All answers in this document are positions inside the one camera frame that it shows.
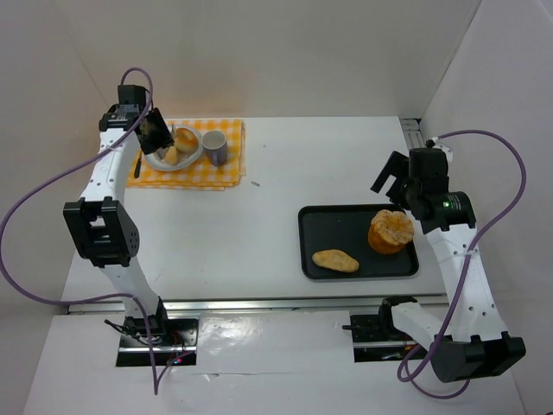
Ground purple cable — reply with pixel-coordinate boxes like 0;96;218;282
396;129;528;399
0;67;174;396

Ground yellow checkered cloth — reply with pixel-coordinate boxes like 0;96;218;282
127;118;246;190

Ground black tray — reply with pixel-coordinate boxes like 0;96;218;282
298;203;419;281

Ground triangular bread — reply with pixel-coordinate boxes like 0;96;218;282
163;146;181;166

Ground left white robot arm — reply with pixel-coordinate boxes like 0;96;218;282
63;85;174;336

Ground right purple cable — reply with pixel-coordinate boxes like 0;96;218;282
396;129;528;399

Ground metal tongs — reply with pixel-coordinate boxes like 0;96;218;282
156;125;176;163

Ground aluminium rail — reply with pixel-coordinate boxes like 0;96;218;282
67;295;448;315

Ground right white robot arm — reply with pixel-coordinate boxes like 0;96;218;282
371;148;526;383

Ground tall round brioche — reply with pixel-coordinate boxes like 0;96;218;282
368;209;415;255

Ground ring donut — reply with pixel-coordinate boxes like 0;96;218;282
172;128;199;154

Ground purple mug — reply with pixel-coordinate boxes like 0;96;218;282
201;131;228;167

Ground oval bread roll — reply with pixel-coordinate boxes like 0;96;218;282
312;249;359;273

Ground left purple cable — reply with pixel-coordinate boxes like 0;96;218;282
0;67;174;396

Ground white plate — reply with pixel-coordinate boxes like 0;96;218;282
144;124;203;172

